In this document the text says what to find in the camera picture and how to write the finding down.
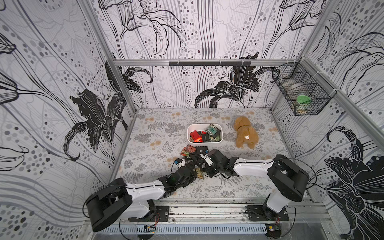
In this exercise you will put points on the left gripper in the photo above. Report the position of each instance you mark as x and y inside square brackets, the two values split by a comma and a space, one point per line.
[192, 178]

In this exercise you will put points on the green label tea bag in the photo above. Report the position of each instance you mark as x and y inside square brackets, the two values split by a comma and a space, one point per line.
[215, 139]

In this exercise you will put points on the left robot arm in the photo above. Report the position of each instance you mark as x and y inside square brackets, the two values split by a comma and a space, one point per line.
[118, 198]

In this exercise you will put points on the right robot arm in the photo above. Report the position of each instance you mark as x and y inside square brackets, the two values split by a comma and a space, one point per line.
[289, 179]

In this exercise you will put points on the red black tea bag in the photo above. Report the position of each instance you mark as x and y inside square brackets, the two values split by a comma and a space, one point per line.
[186, 151]

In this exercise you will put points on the white storage box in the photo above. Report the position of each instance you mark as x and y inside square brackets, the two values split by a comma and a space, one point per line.
[202, 129]

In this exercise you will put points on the brown teddy bear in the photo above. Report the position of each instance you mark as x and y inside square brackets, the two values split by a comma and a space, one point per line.
[246, 134]

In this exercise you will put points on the green lid cup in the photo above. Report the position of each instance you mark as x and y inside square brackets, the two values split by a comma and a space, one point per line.
[303, 102]

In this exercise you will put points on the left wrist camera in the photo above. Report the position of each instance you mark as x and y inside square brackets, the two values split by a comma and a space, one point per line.
[180, 163]

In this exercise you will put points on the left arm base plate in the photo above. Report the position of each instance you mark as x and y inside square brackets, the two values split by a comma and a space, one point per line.
[155, 214]

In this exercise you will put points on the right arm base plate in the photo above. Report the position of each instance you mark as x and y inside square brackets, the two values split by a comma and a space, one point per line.
[257, 213]

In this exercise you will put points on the white cable duct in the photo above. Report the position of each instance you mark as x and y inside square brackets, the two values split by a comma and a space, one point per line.
[183, 229]

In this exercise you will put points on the black bar on rail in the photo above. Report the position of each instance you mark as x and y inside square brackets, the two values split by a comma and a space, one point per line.
[214, 63]

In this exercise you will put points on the black wire basket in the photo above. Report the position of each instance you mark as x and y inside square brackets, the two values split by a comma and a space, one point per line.
[293, 79]

